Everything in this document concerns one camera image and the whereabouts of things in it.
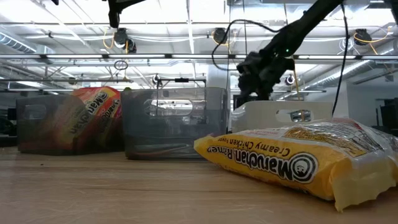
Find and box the white building column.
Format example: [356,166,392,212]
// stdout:
[206,63,231,90]

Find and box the black metal stand frame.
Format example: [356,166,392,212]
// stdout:
[156,77,208,90]

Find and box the black ceiling cord reel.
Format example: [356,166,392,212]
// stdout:
[113,27,138,54]
[353,28,373,47]
[212,27,229,46]

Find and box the white plastic bin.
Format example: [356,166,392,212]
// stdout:
[229,100,334,134]

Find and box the thin black cable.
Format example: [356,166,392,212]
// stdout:
[331,2,351,118]

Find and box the grey translucent plastic bin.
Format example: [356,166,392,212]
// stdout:
[121,86,229,161]
[16,93,126,156]

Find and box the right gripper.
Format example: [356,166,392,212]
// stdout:
[236,51,296,102]

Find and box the black hanging cable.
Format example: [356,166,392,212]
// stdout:
[242,0,249,63]
[225,0,233,90]

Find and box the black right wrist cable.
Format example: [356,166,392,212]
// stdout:
[211,19,282,72]

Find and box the grey ventilation duct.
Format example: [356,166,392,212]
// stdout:
[0,32,38,54]
[303,60,398,91]

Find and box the yellow ramen noodle packet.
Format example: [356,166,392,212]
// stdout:
[193,117,398,213]

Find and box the black monitor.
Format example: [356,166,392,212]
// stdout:
[379,98,398,135]
[6,107,18,122]

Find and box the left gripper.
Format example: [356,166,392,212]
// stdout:
[107,0,147,29]

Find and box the hanging black ring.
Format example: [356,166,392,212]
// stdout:
[113,59,129,71]

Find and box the long ceiling light bar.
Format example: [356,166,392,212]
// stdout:
[0,53,398,60]

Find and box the green red ramen packet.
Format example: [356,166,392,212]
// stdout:
[54,86,130,153]

